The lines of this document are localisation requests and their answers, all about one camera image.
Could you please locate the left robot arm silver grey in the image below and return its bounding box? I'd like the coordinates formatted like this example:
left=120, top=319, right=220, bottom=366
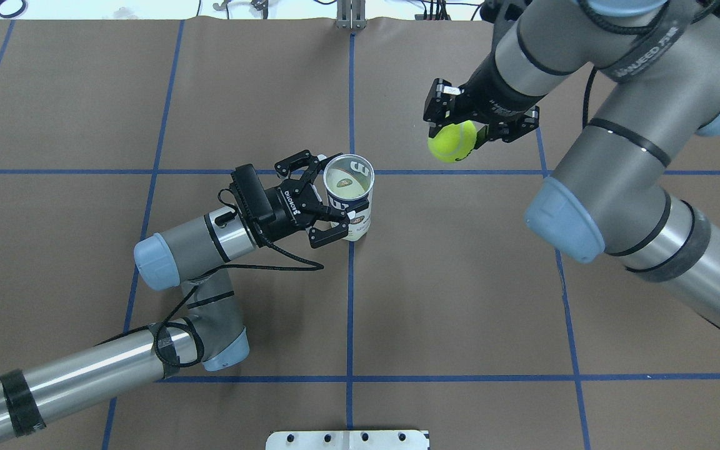
left=0, top=146, right=353, bottom=449

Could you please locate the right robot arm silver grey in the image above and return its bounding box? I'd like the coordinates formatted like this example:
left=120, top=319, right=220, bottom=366
left=422, top=1, right=720, bottom=329

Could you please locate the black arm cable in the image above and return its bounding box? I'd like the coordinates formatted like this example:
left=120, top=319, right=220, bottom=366
left=94, top=187, right=326, bottom=369
left=579, top=0, right=720, bottom=132

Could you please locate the aluminium frame post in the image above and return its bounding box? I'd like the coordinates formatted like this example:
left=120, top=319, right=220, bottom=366
left=335, top=0, right=368, bottom=31

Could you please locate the clear tennis ball can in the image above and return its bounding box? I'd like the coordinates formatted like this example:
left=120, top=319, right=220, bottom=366
left=324, top=154, right=375, bottom=242

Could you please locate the yellow tennis ball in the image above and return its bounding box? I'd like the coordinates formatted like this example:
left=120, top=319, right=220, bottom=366
left=427, top=121, right=478, bottom=164

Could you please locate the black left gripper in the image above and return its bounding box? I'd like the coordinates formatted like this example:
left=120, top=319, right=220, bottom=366
left=260, top=150, right=351, bottom=249

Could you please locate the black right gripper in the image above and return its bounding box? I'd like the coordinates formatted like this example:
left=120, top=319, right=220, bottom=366
left=422, top=69, right=540, bottom=150

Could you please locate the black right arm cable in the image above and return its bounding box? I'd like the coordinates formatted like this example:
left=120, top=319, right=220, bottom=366
left=579, top=0, right=720, bottom=132

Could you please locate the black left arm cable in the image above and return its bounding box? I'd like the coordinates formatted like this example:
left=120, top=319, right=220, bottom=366
left=94, top=187, right=326, bottom=369

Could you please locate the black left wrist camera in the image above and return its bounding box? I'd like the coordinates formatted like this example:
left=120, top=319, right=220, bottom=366
left=229, top=164, right=275, bottom=225

